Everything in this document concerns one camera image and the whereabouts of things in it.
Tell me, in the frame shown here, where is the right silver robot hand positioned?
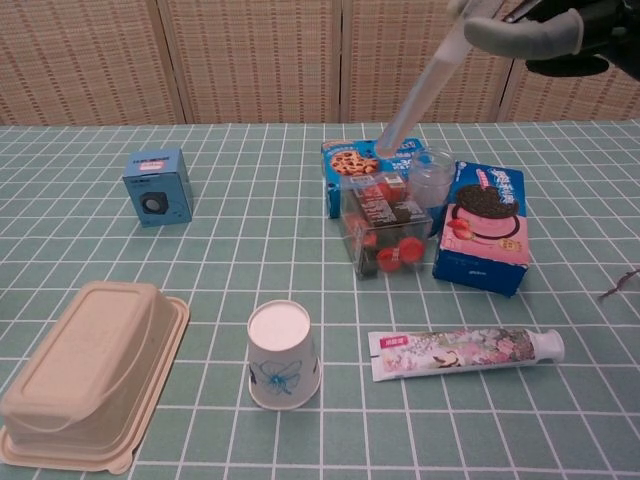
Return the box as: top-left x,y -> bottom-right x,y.
447,0 -> 640,81

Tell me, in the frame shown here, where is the clear plastic tube with cap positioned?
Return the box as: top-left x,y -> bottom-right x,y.
374,9 -> 474,157

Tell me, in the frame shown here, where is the floral toothpaste tube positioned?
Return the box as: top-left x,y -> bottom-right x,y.
367,327 -> 566,384

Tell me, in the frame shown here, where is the woven bamboo screen panel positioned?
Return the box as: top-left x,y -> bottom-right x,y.
158,0 -> 347,125
341,0 -> 532,124
0,0 -> 189,126
497,49 -> 640,122

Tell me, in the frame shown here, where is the clear plastic jar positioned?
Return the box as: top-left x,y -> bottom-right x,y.
408,148 -> 457,209

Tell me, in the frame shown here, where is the pink and blue Oreo box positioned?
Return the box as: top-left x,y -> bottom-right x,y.
432,159 -> 532,299

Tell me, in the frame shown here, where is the blue chocolate chip cookie box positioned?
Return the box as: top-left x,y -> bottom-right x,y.
321,137 -> 431,220

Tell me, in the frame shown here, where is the clear box with red caps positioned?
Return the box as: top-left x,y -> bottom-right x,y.
339,172 -> 434,280

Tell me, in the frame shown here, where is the dark red grape bunch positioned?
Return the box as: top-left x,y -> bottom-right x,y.
597,267 -> 640,302

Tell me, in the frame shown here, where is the green checked tablecloth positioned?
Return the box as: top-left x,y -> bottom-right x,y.
0,119 -> 640,480

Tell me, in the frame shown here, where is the small blue speaker box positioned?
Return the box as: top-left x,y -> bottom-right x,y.
122,147 -> 195,229

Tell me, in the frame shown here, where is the paper cup with blue butterfly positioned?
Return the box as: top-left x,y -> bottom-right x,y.
246,299 -> 322,411

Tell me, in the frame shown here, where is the beige lidded lunch container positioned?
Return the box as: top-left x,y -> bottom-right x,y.
0,280 -> 192,475

